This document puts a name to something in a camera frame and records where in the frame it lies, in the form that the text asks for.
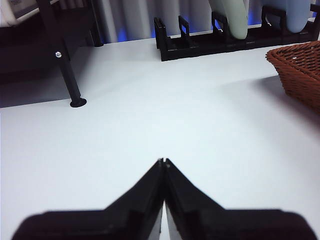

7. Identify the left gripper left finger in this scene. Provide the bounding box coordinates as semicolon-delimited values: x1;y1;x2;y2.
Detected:
11;158;166;240

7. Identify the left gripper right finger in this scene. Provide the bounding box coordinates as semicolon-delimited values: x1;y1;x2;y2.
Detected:
164;157;318;240

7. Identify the brown wicker basket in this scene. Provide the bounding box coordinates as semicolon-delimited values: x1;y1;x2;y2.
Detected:
265;40;320;116

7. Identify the black metal shelf rack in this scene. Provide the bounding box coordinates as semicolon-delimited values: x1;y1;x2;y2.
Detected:
0;0;105;109

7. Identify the black dish rack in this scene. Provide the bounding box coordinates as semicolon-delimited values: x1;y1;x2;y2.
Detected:
153;0;320;62

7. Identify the pale green plate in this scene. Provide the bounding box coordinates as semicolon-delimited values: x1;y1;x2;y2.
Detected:
208;0;249;40

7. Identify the pale blue plate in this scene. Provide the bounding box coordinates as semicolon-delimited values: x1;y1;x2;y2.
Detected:
259;0;313;33

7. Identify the silver toaster oven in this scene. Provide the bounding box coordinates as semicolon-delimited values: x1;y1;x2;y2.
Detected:
0;0;41;28

